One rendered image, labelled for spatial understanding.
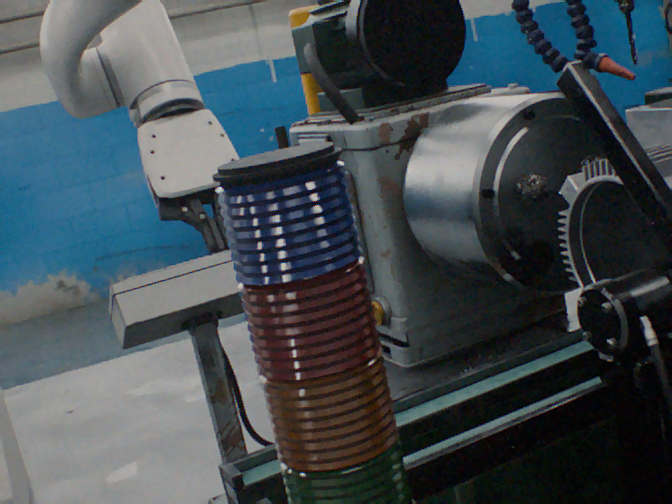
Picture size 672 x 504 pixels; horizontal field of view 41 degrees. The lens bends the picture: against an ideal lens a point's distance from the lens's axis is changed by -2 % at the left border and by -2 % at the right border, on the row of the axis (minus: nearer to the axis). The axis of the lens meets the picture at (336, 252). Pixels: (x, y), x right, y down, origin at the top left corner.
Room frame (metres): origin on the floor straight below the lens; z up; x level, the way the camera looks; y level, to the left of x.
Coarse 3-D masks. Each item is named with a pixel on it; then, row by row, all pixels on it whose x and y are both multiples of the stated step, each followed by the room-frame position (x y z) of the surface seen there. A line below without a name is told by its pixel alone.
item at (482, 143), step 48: (528, 96) 1.11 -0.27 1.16; (432, 144) 1.18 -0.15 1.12; (480, 144) 1.07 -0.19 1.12; (528, 144) 1.08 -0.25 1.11; (576, 144) 1.11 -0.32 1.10; (432, 192) 1.14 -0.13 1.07; (480, 192) 1.05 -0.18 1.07; (528, 192) 1.04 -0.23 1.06; (432, 240) 1.16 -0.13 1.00; (480, 240) 1.05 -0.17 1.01; (528, 240) 1.07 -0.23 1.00; (528, 288) 1.07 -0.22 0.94; (576, 288) 1.10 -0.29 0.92
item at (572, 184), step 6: (576, 174) 0.92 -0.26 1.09; (582, 174) 0.92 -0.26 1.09; (570, 180) 0.92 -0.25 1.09; (576, 180) 0.92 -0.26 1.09; (582, 180) 0.92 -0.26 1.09; (666, 180) 0.81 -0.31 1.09; (564, 186) 0.93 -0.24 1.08; (570, 186) 0.92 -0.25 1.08; (576, 186) 0.91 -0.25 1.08; (564, 192) 0.93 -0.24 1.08; (570, 192) 0.92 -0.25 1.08; (576, 192) 0.91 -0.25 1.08; (570, 198) 0.92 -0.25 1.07
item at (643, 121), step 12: (636, 108) 0.94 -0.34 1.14; (648, 108) 0.93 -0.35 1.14; (660, 108) 0.96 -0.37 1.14; (636, 120) 0.93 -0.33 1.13; (648, 120) 0.91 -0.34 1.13; (660, 120) 0.89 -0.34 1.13; (636, 132) 0.93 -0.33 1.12; (648, 132) 0.91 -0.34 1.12; (660, 132) 0.90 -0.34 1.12; (648, 144) 0.92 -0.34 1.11
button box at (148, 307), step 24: (192, 264) 0.93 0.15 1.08; (216, 264) 0.94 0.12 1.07; (120, 288) 0.90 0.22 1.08; (144, 288) 0.91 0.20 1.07; (168, 288) 0.91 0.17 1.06; (192, 288) 0.92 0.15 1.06; (216, 288) 0.92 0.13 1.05; (120, 312) 0.89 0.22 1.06; (144, 312) 0.89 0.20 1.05; (168, 312) 0.90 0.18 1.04; (192, 312) 0.92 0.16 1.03; (240, 312) 0.98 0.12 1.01; (120, 336) 0.92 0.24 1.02; (144, 336) 0.92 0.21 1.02
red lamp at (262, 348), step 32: (256, 288) 0.40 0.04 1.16; (288, 288) 0.39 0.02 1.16; (320, 288) 0.39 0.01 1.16; (352, 288) 0.40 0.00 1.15; (256, 320) 0.40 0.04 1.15; (288, 320) 0.39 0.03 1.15; (320, 320) 0.39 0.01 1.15; (352, 320) 0.39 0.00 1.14; (256, 352) 0.41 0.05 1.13; (288, 352) 0.39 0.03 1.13; (320, 352) 0.39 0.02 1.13; (352, 352) 0.39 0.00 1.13
